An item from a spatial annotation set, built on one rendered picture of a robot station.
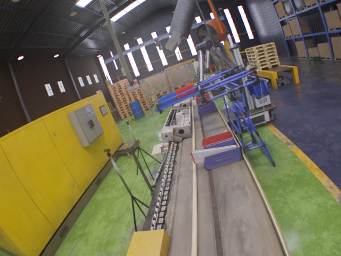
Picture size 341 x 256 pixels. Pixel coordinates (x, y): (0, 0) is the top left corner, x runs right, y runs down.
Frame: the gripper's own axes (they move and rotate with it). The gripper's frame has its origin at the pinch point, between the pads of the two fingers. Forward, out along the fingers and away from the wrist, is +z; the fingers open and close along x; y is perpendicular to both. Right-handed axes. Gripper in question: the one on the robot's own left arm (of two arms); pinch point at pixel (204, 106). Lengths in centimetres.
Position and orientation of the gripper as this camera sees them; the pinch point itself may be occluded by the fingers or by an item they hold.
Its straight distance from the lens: 319.2
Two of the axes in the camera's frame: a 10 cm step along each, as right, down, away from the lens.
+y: -9.3, 2.9, 2.1
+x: -1.1, 3.4, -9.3
